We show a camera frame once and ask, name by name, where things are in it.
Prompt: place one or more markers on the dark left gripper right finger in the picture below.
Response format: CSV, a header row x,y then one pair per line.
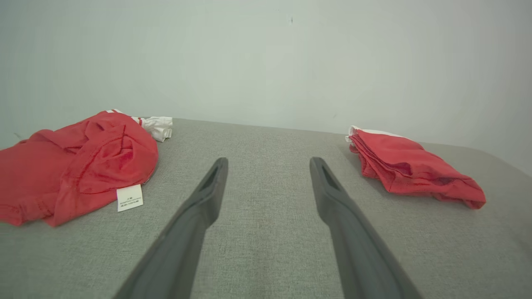
x,y
357,257

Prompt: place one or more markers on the grey fabric sofa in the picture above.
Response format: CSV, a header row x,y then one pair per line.
x,y
266,249

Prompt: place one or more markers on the red shorts white stripe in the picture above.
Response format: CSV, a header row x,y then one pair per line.
x,y
407,170

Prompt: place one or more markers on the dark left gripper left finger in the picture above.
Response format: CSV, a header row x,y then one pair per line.
x,y
183,249

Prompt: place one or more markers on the red jersey white sleeves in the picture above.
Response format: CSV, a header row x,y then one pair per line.
x,y
75,170

